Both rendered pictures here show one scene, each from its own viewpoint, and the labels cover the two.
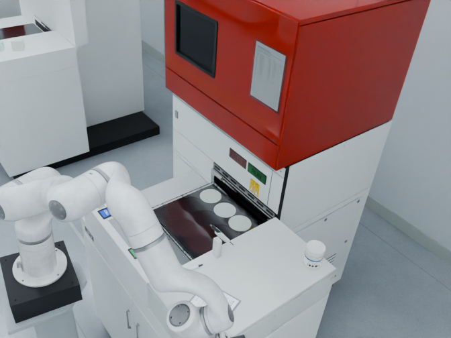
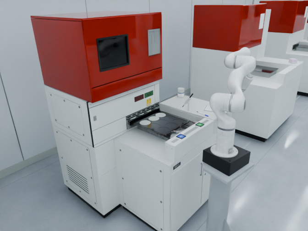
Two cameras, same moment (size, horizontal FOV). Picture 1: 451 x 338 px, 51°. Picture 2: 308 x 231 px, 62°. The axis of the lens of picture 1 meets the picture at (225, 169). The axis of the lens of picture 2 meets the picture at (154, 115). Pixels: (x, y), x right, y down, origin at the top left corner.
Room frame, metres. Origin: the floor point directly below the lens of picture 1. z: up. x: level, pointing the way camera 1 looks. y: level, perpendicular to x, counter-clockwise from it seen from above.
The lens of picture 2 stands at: (1.83, 2.16, 1.93)
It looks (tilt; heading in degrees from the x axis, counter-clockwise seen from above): 24 degrees down; 263
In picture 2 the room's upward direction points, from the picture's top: 1 degrees counter-clockwise
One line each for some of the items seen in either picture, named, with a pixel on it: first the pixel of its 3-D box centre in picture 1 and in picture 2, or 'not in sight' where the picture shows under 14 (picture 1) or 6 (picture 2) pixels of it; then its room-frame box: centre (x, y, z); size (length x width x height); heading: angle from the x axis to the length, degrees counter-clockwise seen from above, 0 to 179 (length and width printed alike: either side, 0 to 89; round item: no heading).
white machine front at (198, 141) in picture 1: (221, 157); (128, 110); (1.79, 0.02, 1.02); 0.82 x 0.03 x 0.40; 41
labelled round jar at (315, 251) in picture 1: (313, 255); (180, 92); (1.23, -0.36, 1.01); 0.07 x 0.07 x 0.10
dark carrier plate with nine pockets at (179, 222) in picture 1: (205, 218); (162, 122); (1.50, 0.07, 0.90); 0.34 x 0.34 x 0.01; 41
